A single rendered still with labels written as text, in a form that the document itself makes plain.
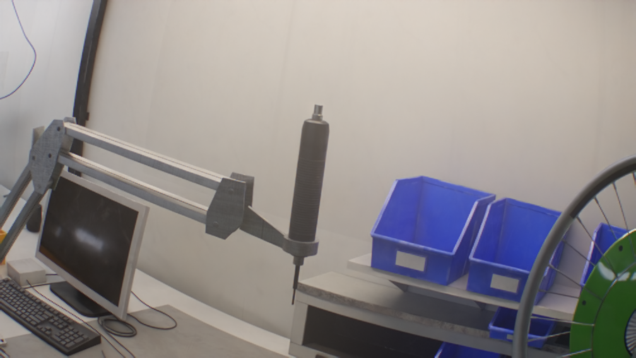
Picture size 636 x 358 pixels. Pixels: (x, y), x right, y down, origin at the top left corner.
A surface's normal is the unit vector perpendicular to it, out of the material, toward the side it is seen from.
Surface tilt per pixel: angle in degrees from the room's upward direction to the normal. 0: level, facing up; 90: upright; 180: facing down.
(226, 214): 90
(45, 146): 90
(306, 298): 90
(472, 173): 90
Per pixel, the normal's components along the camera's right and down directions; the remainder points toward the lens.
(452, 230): -0.58, 0.07
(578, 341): -0.81, 0.14
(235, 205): -0.18, 0.15
